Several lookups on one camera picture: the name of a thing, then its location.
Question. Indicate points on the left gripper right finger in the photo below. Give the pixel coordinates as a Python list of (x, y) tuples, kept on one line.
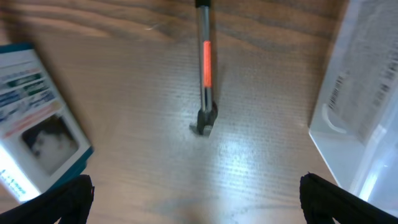
[(325, 203)]

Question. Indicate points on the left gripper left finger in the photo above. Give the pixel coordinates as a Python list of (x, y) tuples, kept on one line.
[(68, 203)]

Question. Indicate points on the blue white cardboard box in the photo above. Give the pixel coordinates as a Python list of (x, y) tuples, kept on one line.
[(42, 144)]

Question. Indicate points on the clear plastic container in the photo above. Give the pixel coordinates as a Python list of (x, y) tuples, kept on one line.
[(354, 124)]

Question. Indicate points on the small black orange hammer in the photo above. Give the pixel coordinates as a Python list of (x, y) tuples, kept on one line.
[(208, 111)]

